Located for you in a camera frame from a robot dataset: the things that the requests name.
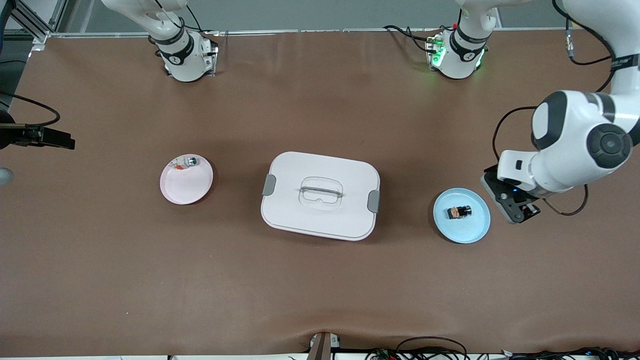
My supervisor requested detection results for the black and orange switch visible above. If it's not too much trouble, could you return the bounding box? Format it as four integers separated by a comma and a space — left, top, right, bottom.
446, 204, 474, 221

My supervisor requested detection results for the black base cable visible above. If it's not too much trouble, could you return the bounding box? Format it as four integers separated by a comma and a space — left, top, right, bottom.
383, 25, 432, 53
172, 4, 218, 51

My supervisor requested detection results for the pink round plate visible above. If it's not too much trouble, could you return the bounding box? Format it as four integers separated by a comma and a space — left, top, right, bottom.
159, 153, 214, 206

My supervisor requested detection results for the white lidded storage box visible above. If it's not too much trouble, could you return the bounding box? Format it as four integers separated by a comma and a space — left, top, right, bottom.
260, 151, 381, 242

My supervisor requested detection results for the light blue round plate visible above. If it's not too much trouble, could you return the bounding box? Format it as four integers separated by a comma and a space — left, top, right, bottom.
433, 187, 492, 244

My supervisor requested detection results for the metal mount bracket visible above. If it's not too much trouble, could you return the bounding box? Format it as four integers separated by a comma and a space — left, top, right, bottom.
306, 331, 342, 360

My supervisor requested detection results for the black cable bundle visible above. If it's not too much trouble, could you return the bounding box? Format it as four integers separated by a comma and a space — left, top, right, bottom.
364, 336, 471, 360
500, 346, 640, 360

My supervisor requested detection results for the aluminium frame profile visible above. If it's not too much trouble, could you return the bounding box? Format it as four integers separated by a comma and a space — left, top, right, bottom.
0, 0, 68, 51

